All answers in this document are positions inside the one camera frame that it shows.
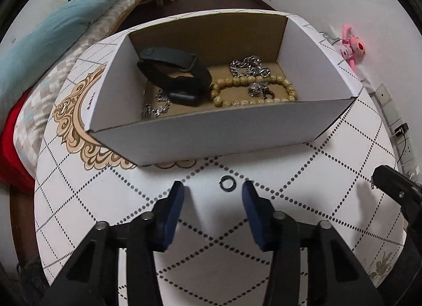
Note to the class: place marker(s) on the white diamond-pattern tablecloth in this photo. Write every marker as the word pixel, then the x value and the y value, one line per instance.
pixel 296 260

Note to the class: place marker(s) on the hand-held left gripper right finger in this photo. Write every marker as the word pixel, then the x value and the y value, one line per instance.
pixel 257 220

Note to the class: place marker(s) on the dark fleece clothing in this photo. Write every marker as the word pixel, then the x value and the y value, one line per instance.
pixel 33 279

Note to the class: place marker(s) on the pink plush toy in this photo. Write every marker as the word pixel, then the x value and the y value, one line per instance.
pixel 356 47

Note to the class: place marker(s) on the small silver pendant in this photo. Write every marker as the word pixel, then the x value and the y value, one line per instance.
pixel 260 90

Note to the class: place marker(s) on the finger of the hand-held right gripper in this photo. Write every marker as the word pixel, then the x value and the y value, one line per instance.
pixel 395 187

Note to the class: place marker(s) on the black charger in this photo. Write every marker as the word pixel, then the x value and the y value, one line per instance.
pixel 401 128

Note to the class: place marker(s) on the red blanket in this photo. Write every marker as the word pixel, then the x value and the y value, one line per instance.
pixel 13 148

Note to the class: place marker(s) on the white cardboard box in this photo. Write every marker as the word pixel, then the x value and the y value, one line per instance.
pixel 230 134

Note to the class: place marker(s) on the white wall socket panel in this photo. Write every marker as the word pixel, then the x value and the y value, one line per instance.
pixel 383 94
pixel 413 171
pixel 392 115
pixel 408 149

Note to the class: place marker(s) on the black smart band watch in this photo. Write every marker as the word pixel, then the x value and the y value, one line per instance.
pixel 171 78

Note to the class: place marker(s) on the bed with blue blanket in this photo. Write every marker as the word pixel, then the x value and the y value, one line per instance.
pixel 66 59

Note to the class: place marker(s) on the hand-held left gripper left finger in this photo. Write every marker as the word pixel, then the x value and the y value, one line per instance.
pixel 171 213

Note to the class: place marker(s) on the bed with blue duvet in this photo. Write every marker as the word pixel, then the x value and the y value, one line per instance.
pixel 49 29

